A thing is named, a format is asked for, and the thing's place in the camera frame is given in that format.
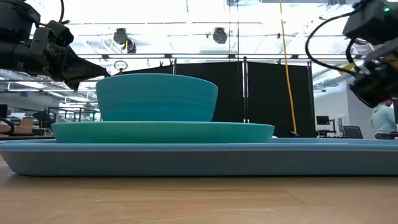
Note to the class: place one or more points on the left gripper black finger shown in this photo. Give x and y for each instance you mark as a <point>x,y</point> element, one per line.
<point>76,70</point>
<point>99,74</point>

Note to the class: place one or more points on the teal plastic bowl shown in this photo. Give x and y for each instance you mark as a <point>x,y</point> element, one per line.
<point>155,96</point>

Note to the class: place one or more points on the teal plastic plate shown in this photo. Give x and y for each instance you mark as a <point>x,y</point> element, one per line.
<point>161,132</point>

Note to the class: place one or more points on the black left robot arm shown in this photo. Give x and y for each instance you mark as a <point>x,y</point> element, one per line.
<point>15,15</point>

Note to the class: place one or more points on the blue plastic tray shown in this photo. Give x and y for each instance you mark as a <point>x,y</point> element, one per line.
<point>199,161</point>

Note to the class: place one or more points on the person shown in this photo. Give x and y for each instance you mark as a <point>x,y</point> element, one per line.
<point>384,121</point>

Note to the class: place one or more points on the black ceiling fixture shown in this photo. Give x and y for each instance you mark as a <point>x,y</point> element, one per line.
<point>120,35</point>
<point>220,35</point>

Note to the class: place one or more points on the grey office chair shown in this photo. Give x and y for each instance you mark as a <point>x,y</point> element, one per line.
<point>352,132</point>

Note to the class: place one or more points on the cardboard box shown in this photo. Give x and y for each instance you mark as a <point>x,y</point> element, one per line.
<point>25,126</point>

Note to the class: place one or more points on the small black monitor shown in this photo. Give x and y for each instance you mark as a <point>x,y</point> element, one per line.
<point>322,120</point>

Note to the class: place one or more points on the black room divider panel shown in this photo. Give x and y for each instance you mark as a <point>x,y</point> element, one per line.
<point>267,99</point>

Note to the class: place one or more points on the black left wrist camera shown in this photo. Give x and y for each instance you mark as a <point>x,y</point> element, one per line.
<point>59,32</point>

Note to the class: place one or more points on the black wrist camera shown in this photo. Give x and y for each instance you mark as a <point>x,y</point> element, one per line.
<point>370,21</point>
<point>59,32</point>

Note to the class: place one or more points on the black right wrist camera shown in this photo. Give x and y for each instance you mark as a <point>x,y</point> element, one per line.
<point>370,21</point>

